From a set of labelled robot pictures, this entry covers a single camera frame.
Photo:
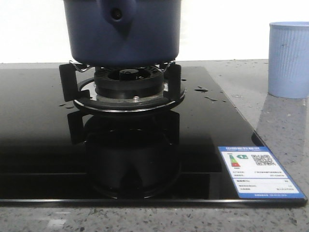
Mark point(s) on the dark blue cooking pot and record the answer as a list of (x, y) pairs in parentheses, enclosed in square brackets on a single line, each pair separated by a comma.
[(123, 33)]

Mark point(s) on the light blue ribbed cup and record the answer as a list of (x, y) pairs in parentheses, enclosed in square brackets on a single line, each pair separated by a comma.
[(288, 59)]

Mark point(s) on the black pot support grate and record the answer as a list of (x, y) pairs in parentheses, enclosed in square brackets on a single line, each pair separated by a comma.
[(85, 98)]

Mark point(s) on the black round gas burner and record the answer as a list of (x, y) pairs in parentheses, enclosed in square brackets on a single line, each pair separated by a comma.
[(120, 83)]

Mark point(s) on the black glass gas hob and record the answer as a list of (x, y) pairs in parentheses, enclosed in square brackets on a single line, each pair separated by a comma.
[(53, 154)]

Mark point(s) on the blue white energy label sticker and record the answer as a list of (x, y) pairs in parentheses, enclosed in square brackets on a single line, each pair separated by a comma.
[(257, 174)]

